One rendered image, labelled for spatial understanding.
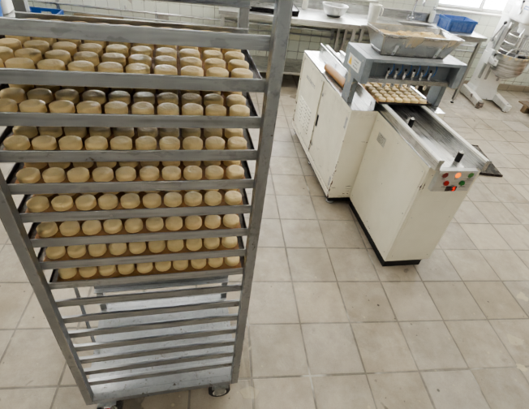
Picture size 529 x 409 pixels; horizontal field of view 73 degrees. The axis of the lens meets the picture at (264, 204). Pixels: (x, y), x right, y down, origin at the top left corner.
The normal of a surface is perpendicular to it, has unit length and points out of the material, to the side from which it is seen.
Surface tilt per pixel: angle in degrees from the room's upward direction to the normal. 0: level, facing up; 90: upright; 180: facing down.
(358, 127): 90
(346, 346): 0
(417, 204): 90
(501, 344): 0
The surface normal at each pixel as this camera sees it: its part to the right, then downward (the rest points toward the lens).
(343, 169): 0.17, 0.64
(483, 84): -0.05, 0.62
